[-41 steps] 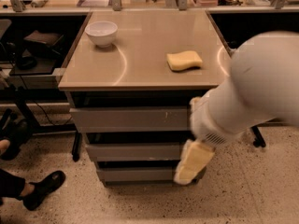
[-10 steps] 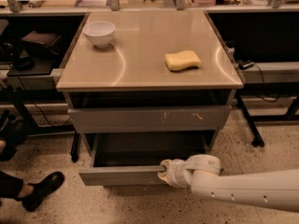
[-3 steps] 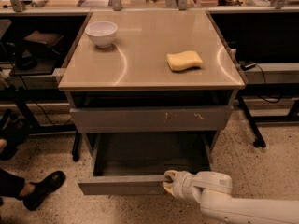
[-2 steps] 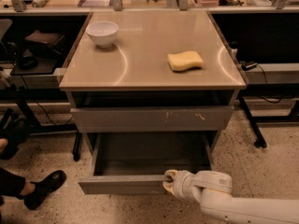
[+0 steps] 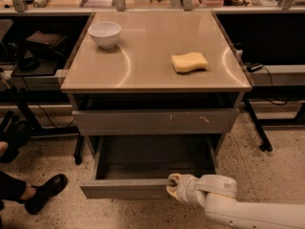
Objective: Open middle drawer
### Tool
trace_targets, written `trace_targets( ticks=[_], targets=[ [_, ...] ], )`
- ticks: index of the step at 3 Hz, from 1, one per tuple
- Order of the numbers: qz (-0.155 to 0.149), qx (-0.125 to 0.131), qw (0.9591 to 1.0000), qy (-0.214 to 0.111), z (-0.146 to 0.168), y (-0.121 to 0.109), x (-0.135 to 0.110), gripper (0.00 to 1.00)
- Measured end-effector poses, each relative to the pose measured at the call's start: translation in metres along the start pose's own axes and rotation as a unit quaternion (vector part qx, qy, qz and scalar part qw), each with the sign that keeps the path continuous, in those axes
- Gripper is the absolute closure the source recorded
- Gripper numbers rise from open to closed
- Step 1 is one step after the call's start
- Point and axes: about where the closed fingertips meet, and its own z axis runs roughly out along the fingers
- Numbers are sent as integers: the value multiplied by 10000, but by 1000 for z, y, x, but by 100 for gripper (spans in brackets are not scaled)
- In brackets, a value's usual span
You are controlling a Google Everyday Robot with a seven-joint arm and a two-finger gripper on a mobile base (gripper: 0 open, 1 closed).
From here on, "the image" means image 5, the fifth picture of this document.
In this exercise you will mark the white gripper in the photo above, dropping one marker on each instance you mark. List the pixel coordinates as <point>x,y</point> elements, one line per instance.
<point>185,187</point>

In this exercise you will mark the grey drawer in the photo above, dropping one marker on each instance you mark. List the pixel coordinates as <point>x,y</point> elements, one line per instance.
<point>155,122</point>
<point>138,166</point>

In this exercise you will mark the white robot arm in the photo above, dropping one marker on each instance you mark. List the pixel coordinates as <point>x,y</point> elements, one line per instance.
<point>217,194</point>

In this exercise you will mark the grey top drawer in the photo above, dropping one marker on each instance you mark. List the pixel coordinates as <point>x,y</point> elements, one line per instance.
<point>155,122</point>

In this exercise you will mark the grey drawer cabinet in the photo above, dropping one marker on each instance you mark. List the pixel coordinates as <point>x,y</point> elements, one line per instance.
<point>138,74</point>

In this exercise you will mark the black table leg right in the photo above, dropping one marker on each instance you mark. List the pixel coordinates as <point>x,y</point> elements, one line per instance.
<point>265,143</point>

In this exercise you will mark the black table leg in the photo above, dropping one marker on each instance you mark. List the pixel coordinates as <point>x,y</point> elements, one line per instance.
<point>78,152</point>
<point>265,143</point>

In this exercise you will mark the black table leg left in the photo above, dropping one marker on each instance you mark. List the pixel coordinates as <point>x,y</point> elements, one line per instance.
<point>78,152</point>

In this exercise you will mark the black leather shoe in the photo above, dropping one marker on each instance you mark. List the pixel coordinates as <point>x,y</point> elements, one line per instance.
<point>45,192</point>

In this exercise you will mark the yellow sponge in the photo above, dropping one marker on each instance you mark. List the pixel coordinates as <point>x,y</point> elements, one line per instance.
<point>188,62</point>

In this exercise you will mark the black power adapter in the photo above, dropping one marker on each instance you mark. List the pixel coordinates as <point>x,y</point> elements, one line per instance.
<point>253,67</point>

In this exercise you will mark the person's dark trouser leg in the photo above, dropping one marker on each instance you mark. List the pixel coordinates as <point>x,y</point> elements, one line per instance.
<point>11,188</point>

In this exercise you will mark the white ceramic bowl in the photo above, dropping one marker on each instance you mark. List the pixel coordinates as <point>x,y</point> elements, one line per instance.
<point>105,34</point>

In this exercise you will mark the dark box on shelf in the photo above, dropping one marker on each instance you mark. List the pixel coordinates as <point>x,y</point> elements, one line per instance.
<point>46,45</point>

